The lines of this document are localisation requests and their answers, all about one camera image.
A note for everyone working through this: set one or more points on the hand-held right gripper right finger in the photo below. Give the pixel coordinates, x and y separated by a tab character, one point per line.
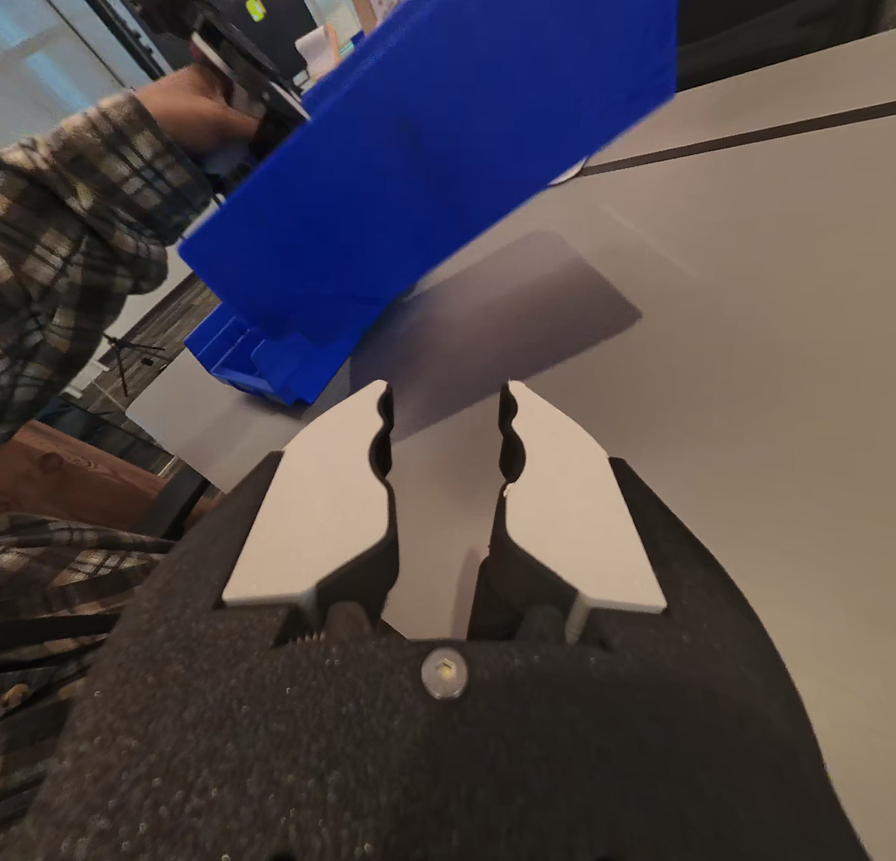
581	511

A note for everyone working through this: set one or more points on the brown wooden plank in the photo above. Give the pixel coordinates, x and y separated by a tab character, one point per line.
70	469

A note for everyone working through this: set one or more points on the person's left hand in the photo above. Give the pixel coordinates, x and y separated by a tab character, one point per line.
196	119

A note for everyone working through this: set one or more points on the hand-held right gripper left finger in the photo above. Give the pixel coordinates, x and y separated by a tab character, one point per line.
315	511

